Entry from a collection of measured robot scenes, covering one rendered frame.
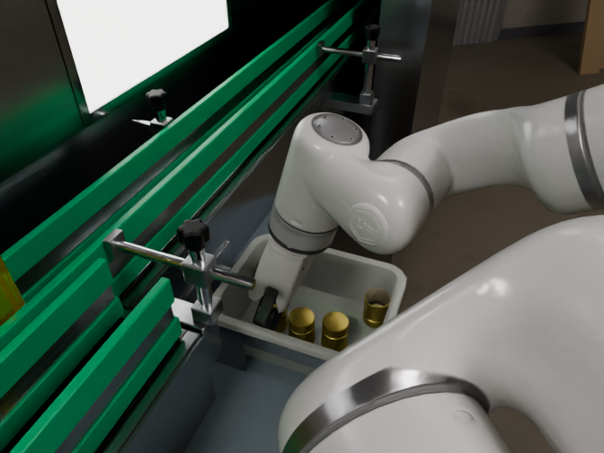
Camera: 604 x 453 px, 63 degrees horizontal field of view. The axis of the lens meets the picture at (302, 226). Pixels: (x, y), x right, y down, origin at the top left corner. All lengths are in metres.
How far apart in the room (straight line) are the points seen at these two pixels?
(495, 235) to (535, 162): 1.80
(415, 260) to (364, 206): 1.54
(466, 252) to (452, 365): 1.83
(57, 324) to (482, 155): 0.42
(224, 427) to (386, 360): 0.44
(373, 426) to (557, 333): 0.08
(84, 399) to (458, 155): 0.39
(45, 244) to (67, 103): 0.20
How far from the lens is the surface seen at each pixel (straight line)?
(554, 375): 0.21
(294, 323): 0.63
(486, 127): 0.47
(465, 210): 2.26
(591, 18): 3.93
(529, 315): 0.21
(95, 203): 0.65
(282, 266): 0.53
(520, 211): 2.34
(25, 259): 0.59
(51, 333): 0.51
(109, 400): 0.48
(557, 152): 0.37
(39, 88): 0.68
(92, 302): 0.53
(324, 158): 0.44
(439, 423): 0.21
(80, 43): 0.73
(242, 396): 0.65
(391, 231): 0.42
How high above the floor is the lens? 1.30
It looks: 39 degrees down
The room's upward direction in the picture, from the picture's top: straight up
